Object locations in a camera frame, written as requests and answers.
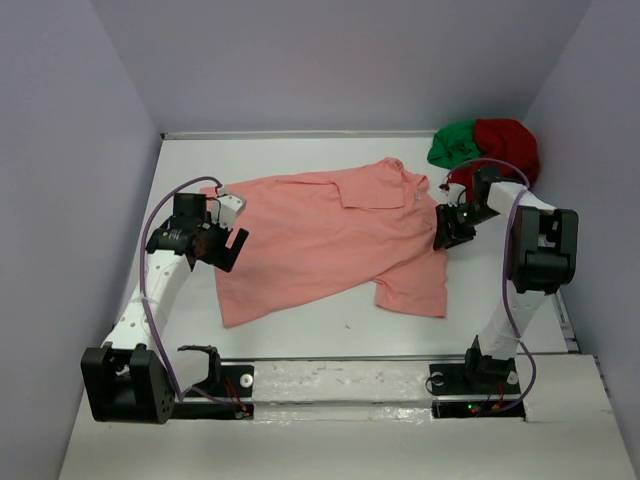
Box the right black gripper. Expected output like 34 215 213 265
432 202 500 250

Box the pink t shirt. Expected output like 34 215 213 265
215 158 447 328

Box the red t shirt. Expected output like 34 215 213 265
448 119 540 197

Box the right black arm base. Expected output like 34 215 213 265
425 363 526 420

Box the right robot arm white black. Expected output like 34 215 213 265
426 160 579 396

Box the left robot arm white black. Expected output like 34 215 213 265
81 192 249 424

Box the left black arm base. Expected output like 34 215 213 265
169 363 255 421

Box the green t shirt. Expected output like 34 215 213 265
427 120 480 170

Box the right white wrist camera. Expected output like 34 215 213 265
440 183 467 207

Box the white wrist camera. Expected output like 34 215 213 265
212 186 247 231
440 183 467 207

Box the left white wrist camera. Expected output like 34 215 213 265
212 186 247 231

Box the aluminium front rail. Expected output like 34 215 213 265
222 354 465 363

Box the aluminium back rail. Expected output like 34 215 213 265
160 130 436 141

